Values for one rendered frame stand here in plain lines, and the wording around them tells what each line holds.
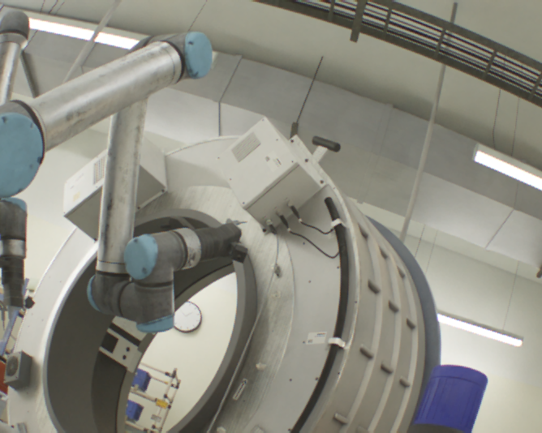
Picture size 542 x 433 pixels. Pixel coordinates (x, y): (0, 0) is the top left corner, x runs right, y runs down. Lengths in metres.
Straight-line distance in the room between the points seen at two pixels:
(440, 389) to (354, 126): 4.45
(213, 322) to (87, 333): 5.06
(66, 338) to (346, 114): 3.61
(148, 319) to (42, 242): 6.39
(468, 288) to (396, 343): 6.10
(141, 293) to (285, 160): 0.54
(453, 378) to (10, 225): 1.27
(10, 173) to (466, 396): 0.86
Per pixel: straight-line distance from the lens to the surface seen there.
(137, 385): 6.65
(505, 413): 7.87
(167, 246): 1.69
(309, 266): 1.92
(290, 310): 1.88
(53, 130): 1.38
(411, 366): 2.05
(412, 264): 2.32
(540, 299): 8.35
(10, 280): 2.02
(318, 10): 4.06
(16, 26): 2.08
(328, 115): 5.61
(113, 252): 1.78
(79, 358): 2.52
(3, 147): 1.26
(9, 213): 2.04
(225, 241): 1.83
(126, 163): 1.77
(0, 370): 3.14
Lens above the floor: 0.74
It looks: 23 degrees up
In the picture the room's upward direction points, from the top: 21 degrees clockwise
